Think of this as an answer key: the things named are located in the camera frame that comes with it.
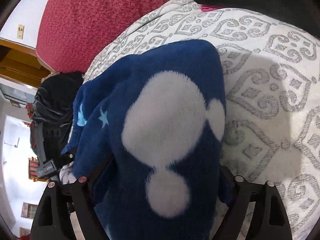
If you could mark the white grey patterned bedspread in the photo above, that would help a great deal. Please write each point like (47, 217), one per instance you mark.
(271, 80)

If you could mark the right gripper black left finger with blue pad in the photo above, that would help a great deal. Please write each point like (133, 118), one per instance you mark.
(53, 216)

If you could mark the pink garment under black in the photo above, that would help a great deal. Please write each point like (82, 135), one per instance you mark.
(207, 8)

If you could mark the dark teal velvet cloth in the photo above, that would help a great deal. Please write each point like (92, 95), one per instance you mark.
(52, 120)

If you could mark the brown wooden door frame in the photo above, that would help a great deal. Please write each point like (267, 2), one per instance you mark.
(20, 64)

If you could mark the beige wall switch plate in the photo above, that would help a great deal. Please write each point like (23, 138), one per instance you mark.
(20, 32)

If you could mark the navy fleece mouse-print pants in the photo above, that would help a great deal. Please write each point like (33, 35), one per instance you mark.
(160, 116)

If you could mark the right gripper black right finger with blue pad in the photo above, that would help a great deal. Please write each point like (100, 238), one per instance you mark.
(256, 207)

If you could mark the red patterned mattress cover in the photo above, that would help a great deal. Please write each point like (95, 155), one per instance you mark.
(73, 32)

